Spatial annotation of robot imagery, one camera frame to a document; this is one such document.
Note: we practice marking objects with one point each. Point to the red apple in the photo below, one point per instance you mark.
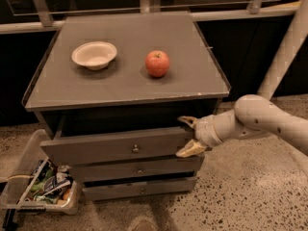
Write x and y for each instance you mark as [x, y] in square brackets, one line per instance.
[157, 63]

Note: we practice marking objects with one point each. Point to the white paper bowl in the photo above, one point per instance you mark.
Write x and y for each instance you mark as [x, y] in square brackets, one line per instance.
[94, 55]

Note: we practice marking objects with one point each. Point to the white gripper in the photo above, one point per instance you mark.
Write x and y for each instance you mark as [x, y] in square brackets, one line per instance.
[204, 131]

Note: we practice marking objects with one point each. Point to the grey middle drawer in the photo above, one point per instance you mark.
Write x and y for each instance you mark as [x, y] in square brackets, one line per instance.
[136, 168]

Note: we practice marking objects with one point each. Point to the grey drawer cabinet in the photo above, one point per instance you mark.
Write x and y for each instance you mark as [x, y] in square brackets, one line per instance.
[124, 91]

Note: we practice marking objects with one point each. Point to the grey drawer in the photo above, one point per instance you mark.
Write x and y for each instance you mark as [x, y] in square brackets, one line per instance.
[89, 141]
[153, 187]
[136, 168]

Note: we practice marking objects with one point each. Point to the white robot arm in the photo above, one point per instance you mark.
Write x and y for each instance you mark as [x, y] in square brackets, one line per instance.
[254, 115]

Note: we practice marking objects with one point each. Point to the snack packets in bin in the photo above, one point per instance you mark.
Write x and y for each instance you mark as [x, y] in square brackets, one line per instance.
[48, 184]

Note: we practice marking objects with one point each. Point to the grey top drawer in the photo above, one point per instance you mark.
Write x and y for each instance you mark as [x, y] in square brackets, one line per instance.
[89, 141]

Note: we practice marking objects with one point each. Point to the metal railing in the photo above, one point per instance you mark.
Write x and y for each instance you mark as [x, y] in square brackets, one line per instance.
[19, 16]

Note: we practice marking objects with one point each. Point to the grey bottom drawer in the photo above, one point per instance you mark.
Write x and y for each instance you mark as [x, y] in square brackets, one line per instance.
[153, 187]

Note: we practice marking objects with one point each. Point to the clear plastic bin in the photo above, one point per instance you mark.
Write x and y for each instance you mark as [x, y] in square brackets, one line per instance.
[19, 181]

